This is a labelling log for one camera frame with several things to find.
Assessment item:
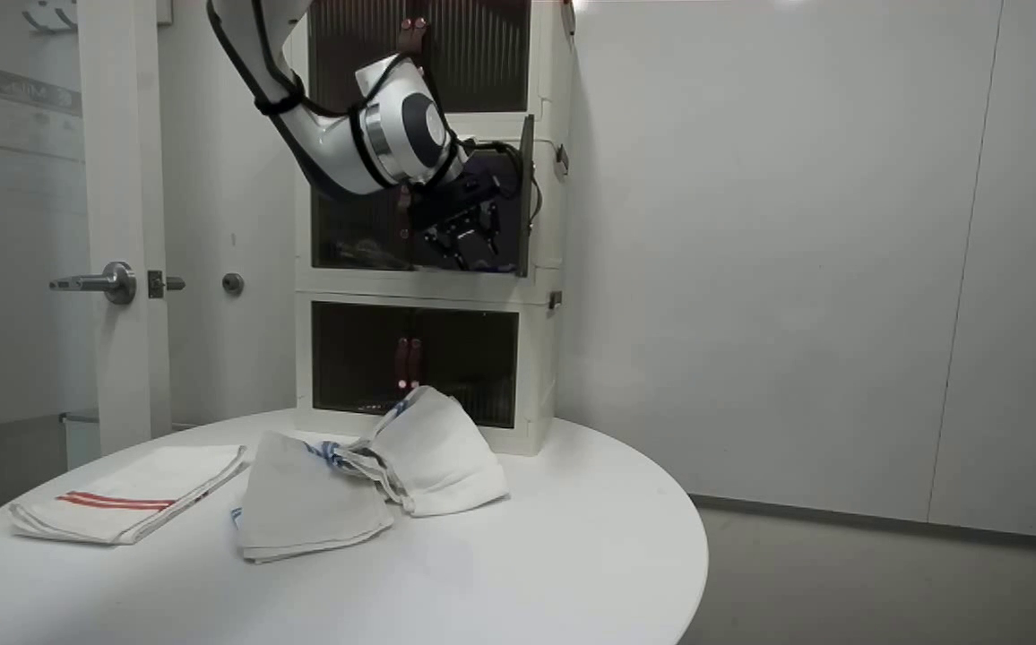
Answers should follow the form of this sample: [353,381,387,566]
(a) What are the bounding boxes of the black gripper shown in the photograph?
[406,138,530,274]

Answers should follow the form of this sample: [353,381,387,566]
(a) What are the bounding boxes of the white stacked cabinet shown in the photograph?
[290,0,575,457]

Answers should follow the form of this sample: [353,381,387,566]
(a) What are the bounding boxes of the white towel blue stripes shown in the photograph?
[225,384,515,566]

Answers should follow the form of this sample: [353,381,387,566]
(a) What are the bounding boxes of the white towel red stripes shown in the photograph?
[7,439,252,552]

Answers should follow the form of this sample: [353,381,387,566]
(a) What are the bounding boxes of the door latch plate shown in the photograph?
[143,268,188,299]

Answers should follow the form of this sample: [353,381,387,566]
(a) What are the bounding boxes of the white room door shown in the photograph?
[76,0,175,457]

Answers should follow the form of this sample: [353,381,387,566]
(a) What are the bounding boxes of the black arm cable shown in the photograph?
[203,0,308,117]

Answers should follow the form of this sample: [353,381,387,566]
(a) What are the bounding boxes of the silver door lever handle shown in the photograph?
[47,258,138,307]

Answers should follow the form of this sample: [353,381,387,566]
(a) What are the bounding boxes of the paper wall notice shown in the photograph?
[0,62,84,162]

